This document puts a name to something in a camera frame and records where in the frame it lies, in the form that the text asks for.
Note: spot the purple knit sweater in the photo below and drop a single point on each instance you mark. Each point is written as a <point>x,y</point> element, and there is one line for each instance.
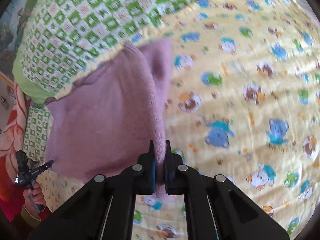
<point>113,115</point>

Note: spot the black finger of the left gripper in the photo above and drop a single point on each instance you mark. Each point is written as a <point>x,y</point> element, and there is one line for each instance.
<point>47,164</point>

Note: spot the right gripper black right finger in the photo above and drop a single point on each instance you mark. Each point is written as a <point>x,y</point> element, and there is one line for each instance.
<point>214,207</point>

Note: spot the green checkered blanket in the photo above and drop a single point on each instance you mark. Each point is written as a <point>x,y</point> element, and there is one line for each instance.
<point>60,37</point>

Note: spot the left hand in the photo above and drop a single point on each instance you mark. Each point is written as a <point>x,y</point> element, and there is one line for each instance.
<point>34,201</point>

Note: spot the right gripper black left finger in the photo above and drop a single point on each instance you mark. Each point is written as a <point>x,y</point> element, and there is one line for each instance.
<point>104,207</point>

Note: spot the red floral blanket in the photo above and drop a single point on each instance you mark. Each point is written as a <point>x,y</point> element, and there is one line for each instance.
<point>13,134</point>

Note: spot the yellow cartoon bear quilt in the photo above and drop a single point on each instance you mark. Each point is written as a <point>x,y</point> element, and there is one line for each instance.
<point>244,99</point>

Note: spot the left forearm sleeve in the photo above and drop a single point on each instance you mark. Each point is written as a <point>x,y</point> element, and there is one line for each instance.
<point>31,217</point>

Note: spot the green checkered pillow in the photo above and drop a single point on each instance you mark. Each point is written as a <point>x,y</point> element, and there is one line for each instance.
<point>38,127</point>

